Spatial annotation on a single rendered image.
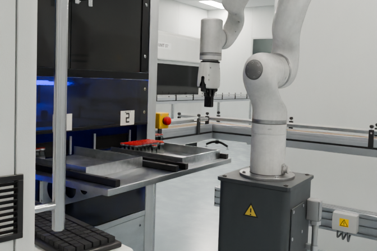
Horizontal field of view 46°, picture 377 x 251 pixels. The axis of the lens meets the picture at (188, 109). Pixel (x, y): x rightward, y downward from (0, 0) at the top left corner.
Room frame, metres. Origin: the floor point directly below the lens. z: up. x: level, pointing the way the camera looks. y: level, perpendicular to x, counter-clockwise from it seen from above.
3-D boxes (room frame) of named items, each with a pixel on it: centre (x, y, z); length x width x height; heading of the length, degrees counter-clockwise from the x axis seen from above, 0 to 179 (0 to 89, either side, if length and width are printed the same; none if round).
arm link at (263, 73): (1.51, -0.26, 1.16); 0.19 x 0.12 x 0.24; 141
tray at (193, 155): (1.73, 0.08, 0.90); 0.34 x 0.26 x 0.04; 56
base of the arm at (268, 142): (1.54, -0.28, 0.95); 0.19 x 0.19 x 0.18
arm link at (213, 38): (1.71, -0.08, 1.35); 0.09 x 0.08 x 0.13; 141
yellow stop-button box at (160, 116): (2.06, 0.14, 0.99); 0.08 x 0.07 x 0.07; 56
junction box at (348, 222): (2.20, -0.81, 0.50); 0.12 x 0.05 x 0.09; 56
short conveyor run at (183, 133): (2.38, 0.10, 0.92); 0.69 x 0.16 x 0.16; 146
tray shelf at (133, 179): (1.61, 0.21, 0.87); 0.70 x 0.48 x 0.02; 146
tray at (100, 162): (1.51, 0.37, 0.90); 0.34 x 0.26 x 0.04; 56
